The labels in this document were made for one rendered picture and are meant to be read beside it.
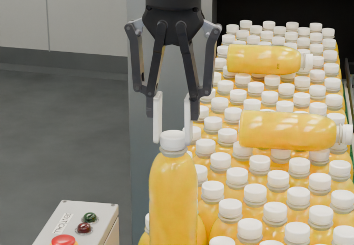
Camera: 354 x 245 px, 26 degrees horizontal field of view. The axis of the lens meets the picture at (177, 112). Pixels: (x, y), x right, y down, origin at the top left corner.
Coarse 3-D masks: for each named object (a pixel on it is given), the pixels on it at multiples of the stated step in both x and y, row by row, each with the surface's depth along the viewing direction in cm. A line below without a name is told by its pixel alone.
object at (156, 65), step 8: (160, 24) 103; (160, 32) 103; (160, 40) 104; (160, 48) 104; (152, 56) 105; (160, 56) 105; (152, 64) 106; (160, 64) 106; (152, 72) 106; (160, 72) 108; (152, 80) 106; (152, 88) 107; (152, 96) 107
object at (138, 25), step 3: (141, 18) 104; (129, 21) 106; (132, 21) 105; (135, 21) 105; (138, 21) 104; (141, 21) 104; (135, 24) 105; (138, 24) 105; (141, 24) 105; (135, 27) 105; (138, 27) 105; (141, 27) 105; (138, 30) 105; (141, 30) 105; (135, 33) 104; (138, 33) 104; (141, 33) 105
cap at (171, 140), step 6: (162, 132) 111; (168, 132) 111; (174, 132) 111; (180, 132) 111; (162, 138) 109; (168, 138) 109; (174, 138) 109; (180, 138) 109; (162, 144) 110; (168, 144) 109; (174, 144) 109; (180, 144) 109; (168, 150) 109; (174, 150) 109
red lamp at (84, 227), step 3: (84, 222) 121; (78, 225) 120; (81, 225) 120; (84, 225) 120; (87, 225) 120; (90, 225) 121; (78, 228) 120; (81, 228) 119; (84, 228) 119; (87, 228) 120; (90, 228) 120; (78, 231) 120; (81, 231) 119; (84, 231) 119; (87, 231) 120
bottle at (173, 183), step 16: (160, 160) 110; (176, 160) 109; (192, 160) 112; (160, 176) 110; (176, 176) 109; (192, 176) 110; (160, 192) 110; (176, 192) 109; (192, 192) 111; (160, 208) 111; (176, 208) 110; (192, 208) 112; (160, 224) 112; (176, 224) 111; (192, 224) 113; (160, 240) 113; (176, 240) 112; (192, 240) 114
